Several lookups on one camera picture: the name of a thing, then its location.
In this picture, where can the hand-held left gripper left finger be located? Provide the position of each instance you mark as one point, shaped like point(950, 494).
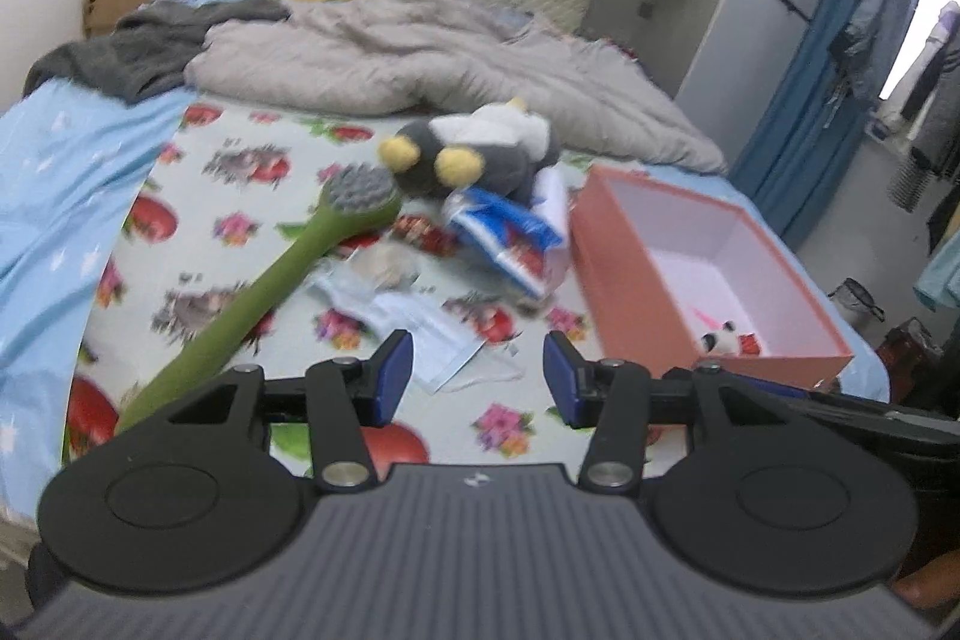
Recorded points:
point(394, 377)

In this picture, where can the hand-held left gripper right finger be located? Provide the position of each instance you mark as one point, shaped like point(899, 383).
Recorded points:
point(561, 377)

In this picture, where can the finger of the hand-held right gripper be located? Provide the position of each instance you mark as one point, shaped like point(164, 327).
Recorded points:
point(832, 401)

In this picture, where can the clear plastic mask packet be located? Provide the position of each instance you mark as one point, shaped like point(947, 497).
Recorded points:
point(420, 325)

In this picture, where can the small toy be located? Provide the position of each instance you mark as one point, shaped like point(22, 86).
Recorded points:
point(724, 340)

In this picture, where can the red snack packet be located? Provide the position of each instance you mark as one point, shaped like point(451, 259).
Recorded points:
point(424, 233)

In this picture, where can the blue snack packet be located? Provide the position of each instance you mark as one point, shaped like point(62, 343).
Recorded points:
point(510, 235)

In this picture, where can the pink cardboard box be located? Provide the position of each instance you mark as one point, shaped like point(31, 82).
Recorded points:
point(697, 265)

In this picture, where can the grey penguin plush toy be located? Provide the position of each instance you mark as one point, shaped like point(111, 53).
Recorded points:
point(491, 160)

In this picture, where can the blue curtain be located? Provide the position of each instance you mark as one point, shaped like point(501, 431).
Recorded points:
point(802, 108)

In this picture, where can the grey duvet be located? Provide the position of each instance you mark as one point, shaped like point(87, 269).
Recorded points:
point(420, 55)

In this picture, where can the dark hanging garment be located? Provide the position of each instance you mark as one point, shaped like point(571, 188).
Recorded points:
point(930, 78)

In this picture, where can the hanging denim clothes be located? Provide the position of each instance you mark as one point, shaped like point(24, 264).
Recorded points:
point(862, 25)

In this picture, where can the light blue bed sheet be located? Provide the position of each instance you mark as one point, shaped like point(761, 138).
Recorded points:
point(52, 175)

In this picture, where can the dark grey blanket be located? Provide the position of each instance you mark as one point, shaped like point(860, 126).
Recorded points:
point(142, 48)

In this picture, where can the brown cardboard box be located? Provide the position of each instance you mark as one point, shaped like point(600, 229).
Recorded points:
point(112, 6)

